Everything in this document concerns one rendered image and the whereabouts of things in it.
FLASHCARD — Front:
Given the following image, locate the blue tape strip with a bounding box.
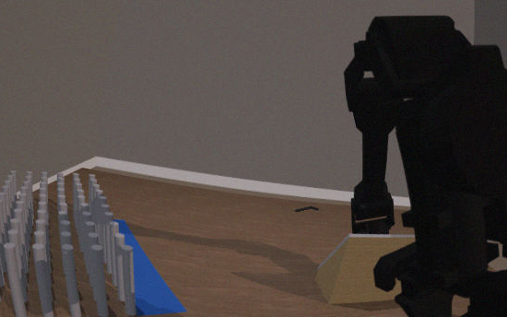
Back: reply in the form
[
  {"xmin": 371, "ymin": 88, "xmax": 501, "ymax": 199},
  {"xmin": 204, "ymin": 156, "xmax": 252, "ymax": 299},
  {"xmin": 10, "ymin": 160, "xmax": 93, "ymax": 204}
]
[{"xmin": 113, "ymin": 219, "xmax": 187, "ymax": 316}]

